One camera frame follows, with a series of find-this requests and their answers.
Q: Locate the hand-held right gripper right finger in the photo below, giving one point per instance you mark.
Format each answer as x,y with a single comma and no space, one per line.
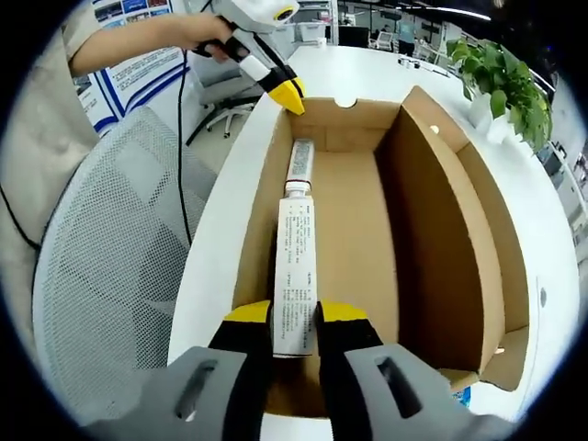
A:
367,399

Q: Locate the green potted plant white pot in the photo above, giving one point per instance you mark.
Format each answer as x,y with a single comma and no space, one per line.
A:
505,78

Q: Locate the blue white wall poster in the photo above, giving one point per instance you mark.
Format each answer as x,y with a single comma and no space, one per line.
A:
138,78

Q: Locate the white soft tube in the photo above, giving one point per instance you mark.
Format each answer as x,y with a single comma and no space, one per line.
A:
294,252

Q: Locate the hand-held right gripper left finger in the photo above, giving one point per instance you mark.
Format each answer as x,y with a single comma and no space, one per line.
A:
206,399

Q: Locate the brown cardboard shoe box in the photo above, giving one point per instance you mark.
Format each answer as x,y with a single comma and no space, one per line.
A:
349,220

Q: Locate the person's left hand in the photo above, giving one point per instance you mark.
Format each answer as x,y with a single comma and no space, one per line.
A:
206,30

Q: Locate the small white black device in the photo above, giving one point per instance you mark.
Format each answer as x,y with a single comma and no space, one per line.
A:
409,61

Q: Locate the small white printed tube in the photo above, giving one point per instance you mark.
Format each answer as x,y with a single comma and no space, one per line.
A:
301,161

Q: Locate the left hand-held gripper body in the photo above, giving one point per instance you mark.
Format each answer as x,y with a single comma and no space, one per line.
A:
257,16

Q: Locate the person's beige shirt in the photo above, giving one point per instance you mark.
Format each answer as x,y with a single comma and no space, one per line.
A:
41,138

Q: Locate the grey mesh office chair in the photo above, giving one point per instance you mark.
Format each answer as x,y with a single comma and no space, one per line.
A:
115,252

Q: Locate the swivel chair with star base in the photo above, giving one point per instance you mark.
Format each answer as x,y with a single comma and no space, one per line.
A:
229,117

